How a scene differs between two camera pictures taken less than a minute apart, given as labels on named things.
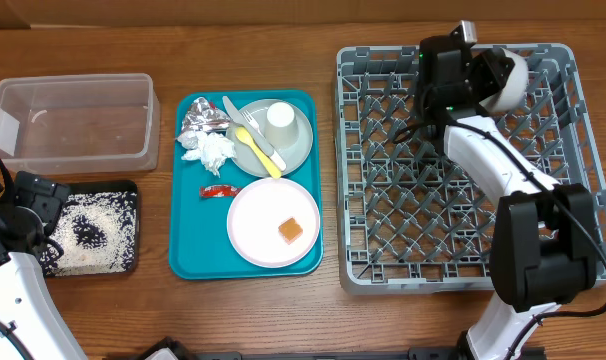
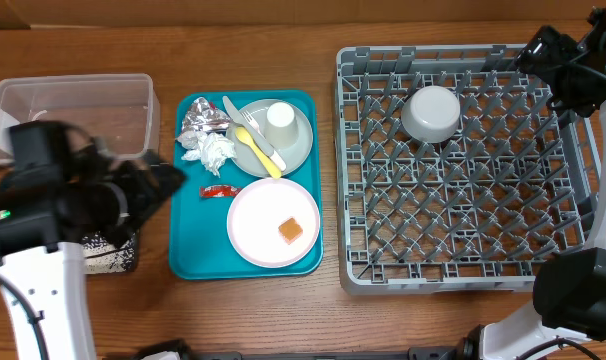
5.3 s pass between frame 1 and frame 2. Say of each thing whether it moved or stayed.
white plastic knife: stayed
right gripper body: moved
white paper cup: stayed
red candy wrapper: stayed
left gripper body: moved
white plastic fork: stayed
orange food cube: stayed
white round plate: stayed
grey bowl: moved
